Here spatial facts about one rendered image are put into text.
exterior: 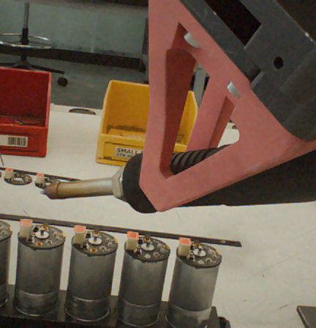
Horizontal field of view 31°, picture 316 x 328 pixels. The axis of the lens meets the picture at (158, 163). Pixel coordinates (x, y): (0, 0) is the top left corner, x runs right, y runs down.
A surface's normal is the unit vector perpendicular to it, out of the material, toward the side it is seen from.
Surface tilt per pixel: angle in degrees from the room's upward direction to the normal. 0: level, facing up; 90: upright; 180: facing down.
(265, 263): 0
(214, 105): 87
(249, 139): 108
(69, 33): 90
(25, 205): 0
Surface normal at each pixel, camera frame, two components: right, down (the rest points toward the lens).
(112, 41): 0.13, 0.36
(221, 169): -0.81, 0.38
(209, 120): -0.65, 0.12
